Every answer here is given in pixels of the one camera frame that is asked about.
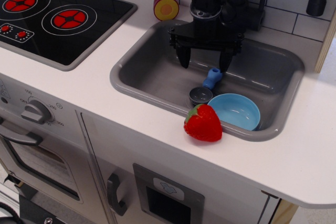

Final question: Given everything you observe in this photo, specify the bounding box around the grey oven door handle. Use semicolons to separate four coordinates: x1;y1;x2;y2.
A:
1;124;43;146

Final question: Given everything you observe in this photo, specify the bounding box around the grey oven knob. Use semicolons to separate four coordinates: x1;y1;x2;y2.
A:
21;100;52;124

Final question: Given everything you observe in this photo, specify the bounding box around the light blue plastic bowl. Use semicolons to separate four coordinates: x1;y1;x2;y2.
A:
208;93;261;131

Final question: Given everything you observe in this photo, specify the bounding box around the red toy strawberry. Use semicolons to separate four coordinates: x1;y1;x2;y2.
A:
184;104;223;142

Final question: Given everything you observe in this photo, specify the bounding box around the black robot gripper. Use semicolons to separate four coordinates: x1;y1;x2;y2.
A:
169;17;244;72

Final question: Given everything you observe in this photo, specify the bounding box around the black toy stovetop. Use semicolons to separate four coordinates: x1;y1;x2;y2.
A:
1;0;137;71

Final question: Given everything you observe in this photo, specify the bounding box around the black toy faucet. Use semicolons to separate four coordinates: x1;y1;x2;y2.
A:
220;0;327;33

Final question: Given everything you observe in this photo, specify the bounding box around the grey cabinet door handle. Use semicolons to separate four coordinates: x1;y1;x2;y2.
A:
107;173;127;216

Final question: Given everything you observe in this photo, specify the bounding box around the grey oven door window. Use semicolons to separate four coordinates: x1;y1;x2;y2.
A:
3;139;80;201

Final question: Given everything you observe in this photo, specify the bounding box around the black cable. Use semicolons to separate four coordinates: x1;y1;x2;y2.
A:
0;202;20;224

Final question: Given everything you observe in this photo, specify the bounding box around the grey toy sink basin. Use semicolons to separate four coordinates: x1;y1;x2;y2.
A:
110;20;305;142

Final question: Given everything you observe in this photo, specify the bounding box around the blue handled grey spoon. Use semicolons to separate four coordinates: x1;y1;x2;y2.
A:
189;68;223;105

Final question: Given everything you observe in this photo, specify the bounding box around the grey dispenser panel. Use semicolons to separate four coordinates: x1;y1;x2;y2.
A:
133;163;205;224

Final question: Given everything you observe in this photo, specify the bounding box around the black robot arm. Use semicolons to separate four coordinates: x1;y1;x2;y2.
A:
169;0;248;72

